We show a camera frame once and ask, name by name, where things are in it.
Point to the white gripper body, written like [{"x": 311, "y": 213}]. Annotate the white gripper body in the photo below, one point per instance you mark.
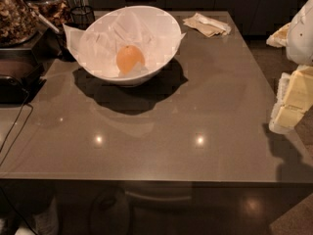
[{"x": 301, "y": 36}]

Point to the orange fruit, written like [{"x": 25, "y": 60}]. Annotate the orange fruit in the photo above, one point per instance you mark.
[{"x": 128, "y": 57}]

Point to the crumpled beige napkins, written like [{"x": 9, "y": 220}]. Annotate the crumpled beige napkins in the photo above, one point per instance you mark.
[{"x": 207, "y": 26}]

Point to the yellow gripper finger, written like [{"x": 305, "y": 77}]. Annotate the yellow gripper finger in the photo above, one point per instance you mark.
[
  {"x": 279, "y": 38},
  {"x": 294, "y": 99}
]

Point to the glass jar of snacks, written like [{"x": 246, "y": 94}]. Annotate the glass jar of snacks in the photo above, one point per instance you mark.
[{"x": 17, "y": 23}]

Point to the black wire mesh cup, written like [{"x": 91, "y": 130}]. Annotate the black wire mesh cup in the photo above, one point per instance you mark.
[{"x": 82, "y": 16}]

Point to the black appliance box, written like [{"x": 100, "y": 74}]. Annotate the black appliance box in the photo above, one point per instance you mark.
[{"x": 20, "y": 76}]

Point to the white paper liner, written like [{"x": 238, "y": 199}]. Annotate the white paper liner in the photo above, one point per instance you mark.
[{"x": 98, "y": 46}]

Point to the white bowl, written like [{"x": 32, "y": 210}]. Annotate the white bowl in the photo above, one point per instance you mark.
[{"x": 130, "y": 79}]

